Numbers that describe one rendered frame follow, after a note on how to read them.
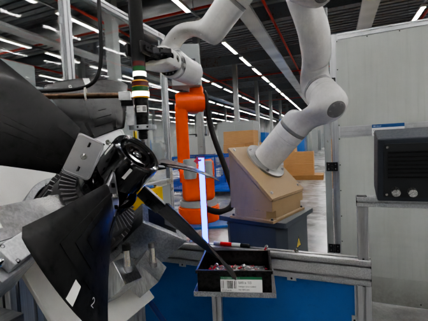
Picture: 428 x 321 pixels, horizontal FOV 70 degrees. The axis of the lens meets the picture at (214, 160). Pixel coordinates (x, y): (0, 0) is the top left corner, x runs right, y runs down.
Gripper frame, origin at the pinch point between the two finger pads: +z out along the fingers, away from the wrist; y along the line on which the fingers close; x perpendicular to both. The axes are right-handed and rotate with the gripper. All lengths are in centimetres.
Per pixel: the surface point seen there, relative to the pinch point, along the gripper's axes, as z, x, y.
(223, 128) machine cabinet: -1021, 40, 367
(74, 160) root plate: 18.9, -27.4, 4.1
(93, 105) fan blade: 3.0, -13.4, 13.2
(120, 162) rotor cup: 15.4, -28.4, -4.9
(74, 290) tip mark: 37, -45, -14
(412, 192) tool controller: -30, -41, -65
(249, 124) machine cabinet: -1023, 47, 267
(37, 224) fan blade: 40, -35, -12
